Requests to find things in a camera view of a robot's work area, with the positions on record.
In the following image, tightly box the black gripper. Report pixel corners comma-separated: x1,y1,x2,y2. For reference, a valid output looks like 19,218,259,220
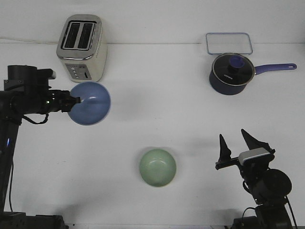
215,129,275,188
3,65,81,115

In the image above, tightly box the cream and steel toaster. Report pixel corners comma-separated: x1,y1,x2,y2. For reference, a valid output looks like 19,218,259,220
56,14,108,83

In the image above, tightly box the glass pot lid blue knob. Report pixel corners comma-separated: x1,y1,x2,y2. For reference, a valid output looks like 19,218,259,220
212,53,255,86

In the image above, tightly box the dark blue saucepan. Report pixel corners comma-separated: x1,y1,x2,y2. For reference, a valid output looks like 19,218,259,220
209,53,297,95

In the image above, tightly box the white toaster power cord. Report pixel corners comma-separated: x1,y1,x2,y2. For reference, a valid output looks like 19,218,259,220
0,36,59,45

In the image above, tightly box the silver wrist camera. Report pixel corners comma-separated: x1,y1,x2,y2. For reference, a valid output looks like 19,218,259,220
51,71,56,79
238,147,273,166

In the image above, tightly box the green bowl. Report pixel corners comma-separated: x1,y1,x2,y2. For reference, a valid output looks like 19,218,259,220
139,148,177,187

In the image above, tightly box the clear container lid blue rim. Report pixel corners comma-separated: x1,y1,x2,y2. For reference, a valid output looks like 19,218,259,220
205,32,253,55

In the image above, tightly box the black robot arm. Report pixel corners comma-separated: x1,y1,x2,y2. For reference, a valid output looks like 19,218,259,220
0,65,80,229
215,129,297,229

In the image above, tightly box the blue bowl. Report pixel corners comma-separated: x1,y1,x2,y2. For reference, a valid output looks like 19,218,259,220
68,82,111,125

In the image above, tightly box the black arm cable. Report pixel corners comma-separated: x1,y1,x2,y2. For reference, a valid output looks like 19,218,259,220
8,113,50,210
240,181,298,229

